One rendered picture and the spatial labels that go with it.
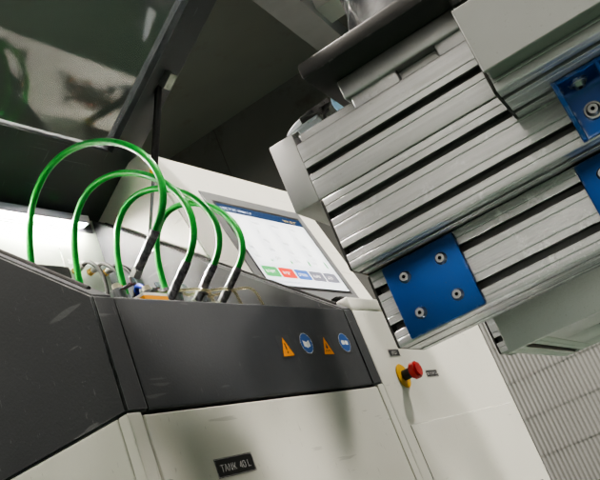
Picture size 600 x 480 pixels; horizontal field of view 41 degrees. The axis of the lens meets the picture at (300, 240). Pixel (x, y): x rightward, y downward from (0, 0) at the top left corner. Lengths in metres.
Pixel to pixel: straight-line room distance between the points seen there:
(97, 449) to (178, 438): 0.10
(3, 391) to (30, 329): 0.10
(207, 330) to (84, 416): 0.24
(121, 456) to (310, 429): 0.39
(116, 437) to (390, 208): 0.44
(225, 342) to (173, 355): 0.13
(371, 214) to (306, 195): 0.08
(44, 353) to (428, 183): 0.56
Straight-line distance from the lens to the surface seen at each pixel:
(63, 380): 1.11
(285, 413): 1.28
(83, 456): 1.09
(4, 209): 1.84
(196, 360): 1.17
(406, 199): 0.87
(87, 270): 1.94
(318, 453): 1.32
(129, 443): 1.03
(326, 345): 1.48
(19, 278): 1.18
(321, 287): 2.16
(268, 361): 1.31
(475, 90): 0.87
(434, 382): 1.83
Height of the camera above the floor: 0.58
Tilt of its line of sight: 19 degrees up
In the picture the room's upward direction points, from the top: 22 degrees counter-clockwise
